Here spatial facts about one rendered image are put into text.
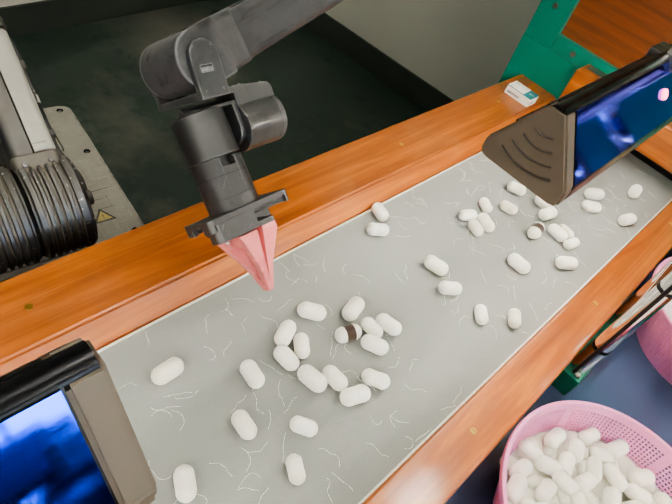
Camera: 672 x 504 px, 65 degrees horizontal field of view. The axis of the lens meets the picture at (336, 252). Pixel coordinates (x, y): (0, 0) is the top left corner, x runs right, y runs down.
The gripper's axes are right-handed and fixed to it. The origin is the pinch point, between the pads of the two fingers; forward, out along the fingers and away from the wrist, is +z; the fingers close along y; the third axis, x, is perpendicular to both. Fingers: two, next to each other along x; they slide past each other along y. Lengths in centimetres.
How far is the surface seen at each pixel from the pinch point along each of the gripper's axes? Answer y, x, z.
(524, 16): 174, 59, -27
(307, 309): 4.7, 1.8, 5.9
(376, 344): 8.6, -3.9, 12.4
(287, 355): -1.4, -0.6, 8.5
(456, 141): 52, 10, -3
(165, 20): 100, 187, -86
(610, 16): 90, -4, -15
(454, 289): 24.5, -3.7, 13.0
